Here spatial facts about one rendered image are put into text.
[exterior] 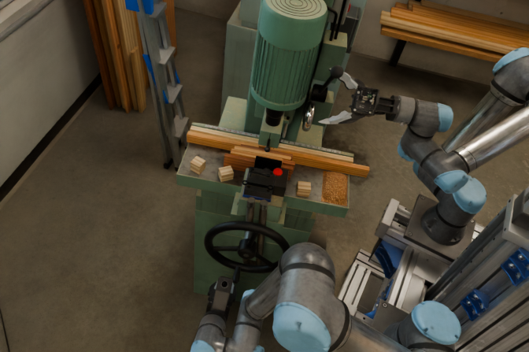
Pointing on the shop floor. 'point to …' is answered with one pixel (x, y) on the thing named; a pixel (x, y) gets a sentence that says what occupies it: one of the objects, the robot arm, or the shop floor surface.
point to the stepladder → (157, 52)
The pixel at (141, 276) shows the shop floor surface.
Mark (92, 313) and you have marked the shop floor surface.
